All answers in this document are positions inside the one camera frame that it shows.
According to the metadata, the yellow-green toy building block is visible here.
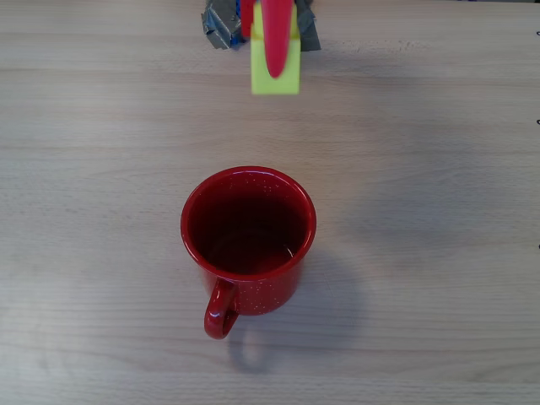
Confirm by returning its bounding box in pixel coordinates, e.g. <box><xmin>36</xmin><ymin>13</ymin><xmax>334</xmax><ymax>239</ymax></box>
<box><xmin>250</xmin><ymin>16</ymin><xmax>302</xmax><ymax>96</ymax></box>

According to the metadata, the red enamel mug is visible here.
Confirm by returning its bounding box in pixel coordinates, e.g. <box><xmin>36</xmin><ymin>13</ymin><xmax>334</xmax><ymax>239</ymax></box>
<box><xmin>180</xmin><ymin>165</ymin><xmax>318</xmax><ymax>341</ymax></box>

